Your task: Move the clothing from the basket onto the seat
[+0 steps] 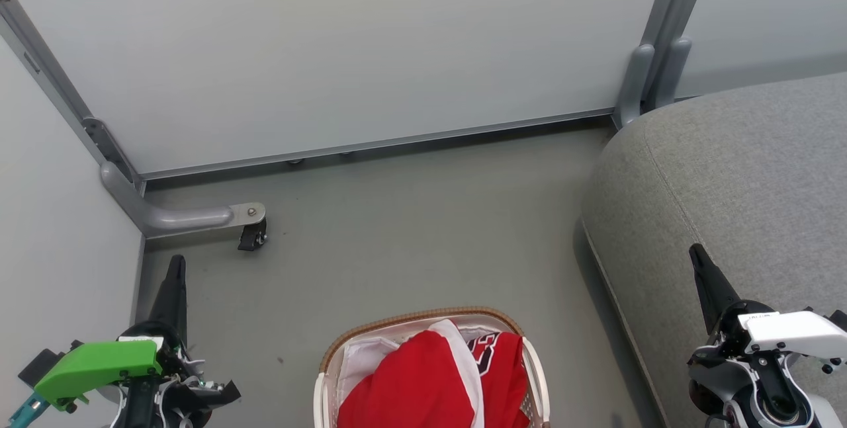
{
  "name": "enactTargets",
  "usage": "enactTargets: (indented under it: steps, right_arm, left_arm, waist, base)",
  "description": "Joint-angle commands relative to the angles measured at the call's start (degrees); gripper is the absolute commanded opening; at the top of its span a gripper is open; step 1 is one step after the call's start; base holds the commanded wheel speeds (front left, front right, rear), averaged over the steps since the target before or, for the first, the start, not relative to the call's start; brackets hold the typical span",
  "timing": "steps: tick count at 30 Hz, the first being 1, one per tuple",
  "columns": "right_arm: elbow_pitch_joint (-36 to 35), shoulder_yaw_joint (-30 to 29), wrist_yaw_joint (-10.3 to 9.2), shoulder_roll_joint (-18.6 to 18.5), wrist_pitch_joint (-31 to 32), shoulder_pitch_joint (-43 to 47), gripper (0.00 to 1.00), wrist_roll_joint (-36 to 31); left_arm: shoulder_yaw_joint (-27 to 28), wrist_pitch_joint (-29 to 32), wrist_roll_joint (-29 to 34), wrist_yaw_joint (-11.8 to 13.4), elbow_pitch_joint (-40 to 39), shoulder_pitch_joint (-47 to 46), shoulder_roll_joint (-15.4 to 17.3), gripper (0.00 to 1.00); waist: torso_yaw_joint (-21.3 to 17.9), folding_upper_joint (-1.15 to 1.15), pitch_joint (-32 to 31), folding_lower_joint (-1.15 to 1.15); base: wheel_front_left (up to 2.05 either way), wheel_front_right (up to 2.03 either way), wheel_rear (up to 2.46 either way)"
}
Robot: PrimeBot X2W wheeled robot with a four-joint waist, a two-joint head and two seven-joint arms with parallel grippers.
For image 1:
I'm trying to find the white laundry basket tan rim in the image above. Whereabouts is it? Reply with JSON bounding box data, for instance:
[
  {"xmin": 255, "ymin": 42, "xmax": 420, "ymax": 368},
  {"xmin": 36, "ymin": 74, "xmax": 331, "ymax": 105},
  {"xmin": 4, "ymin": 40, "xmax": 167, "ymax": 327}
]
[{"xmin": 313, "ymin": 307, "xmax": 551, "ymax": 428}]

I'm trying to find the grey partition bottom rail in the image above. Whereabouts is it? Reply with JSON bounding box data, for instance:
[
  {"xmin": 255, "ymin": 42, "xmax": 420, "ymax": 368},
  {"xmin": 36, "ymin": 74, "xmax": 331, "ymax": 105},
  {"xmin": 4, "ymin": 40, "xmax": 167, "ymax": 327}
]
[{"xmin": 139, "ymin": 108, "xmax": 616, "ymax": 181}]

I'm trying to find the grey partition post with bracket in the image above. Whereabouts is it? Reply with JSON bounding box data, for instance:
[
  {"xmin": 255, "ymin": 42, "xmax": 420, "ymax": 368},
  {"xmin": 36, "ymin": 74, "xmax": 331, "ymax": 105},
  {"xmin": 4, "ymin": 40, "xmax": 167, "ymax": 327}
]
[{"xmin": 0, "ymin": 0, "xmax": 144, "ymax": 192}]

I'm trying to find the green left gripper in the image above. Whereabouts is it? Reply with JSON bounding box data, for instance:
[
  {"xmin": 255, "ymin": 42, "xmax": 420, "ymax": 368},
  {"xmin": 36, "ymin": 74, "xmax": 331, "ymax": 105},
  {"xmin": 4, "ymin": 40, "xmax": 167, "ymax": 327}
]
[{"xmin": 34, "ymin": 255, "xmax": 201, "ymax": 413}]

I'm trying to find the grey fabric sofa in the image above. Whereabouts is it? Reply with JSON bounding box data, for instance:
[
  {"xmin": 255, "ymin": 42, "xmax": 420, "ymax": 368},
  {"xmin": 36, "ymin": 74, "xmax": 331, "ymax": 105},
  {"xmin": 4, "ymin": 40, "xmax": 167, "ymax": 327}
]
[{"xmin": 581, "ymin": 72, "xmax": 847, "ymax": 428}]

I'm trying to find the white cloth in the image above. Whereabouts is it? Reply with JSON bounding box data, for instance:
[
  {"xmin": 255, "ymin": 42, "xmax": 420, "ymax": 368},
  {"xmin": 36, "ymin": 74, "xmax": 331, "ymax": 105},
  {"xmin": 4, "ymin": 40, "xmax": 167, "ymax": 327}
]
[{"xmin": 337, "ymin": 337, "xmax": 402, "ymax": 404}]

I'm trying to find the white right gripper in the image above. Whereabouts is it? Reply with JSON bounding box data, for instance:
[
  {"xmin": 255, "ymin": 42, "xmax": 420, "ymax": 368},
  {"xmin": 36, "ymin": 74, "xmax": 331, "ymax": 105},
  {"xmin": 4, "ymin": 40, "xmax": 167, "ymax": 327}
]
[{"xmin": 688, "ymin": 243, "xmax": 847, "ymax": 382}]

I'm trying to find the red and white jersey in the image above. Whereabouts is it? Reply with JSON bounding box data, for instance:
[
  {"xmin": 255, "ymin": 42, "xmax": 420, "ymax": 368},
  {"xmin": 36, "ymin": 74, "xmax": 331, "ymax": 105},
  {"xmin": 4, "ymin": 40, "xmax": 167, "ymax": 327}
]
[{"xmin": 337, "ymin": 320, "xmax": 530, "ymax": 428}]

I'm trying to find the grey partition foot with caster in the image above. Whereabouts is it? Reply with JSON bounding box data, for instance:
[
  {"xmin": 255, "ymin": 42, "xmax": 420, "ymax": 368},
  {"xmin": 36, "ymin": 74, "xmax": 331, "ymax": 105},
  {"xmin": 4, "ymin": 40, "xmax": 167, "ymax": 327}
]
[{"xmin": 101, "ymin": 162, "xmax": 267, "ymax": 239}]

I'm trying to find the black caster wheel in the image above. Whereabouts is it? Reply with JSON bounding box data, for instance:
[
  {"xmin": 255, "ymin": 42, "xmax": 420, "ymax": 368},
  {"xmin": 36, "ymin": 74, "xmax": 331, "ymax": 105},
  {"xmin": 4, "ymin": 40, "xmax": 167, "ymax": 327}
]
[{"xmin": 238, "ymin": 219, "xmax": 268, "ymax": 252}]

